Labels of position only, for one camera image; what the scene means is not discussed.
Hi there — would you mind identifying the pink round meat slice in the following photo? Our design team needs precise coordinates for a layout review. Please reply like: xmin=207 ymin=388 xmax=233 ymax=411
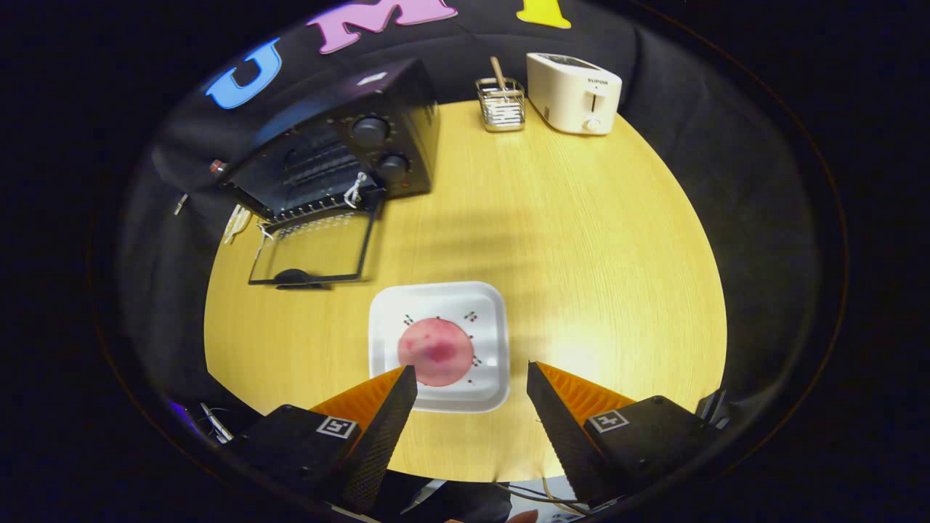
xmin=397 ymin=317 xmax=476 ymax=388

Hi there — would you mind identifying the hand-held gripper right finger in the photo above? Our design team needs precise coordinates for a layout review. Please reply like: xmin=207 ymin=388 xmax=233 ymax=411
xmin=527 ymin=361 xmax=727 ymax=509

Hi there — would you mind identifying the white cable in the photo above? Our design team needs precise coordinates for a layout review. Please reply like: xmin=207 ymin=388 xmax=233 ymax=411
xmin=198 ymin=402 xmax=235 ymax=444

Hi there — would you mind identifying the white pop-up toaster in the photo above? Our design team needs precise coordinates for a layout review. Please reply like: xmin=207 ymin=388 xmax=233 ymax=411
xmin=526 ymin=52 xmax=623 ymax=137

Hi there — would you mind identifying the wire oven rack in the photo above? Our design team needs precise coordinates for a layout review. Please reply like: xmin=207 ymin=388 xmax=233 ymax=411
xmin=269 ymin=190 xmax=364 ymax=224

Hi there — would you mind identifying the grey cable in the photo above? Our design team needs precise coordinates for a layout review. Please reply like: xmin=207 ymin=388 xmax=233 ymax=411
xmin=494 ymin=479 xmax=582 ymax=509

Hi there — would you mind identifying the white square plate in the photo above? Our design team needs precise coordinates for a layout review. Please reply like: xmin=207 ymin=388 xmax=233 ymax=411
xmin=368 ymin=281 xmax=511 ymax=413

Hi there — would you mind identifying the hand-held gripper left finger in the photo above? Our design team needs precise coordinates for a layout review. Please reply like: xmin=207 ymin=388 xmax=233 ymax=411
xmin=225 ymin=365 xmax=419 ymax=515

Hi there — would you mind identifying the wire utensil basket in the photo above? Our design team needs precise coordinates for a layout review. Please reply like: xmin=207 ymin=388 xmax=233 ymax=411
xmin=476 ymin=76 xmax=527 ymax=133

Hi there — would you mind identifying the black toaster oven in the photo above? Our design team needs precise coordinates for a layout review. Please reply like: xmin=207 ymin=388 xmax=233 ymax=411
xmin=218 ymin=57 xmax=442 ymax=291

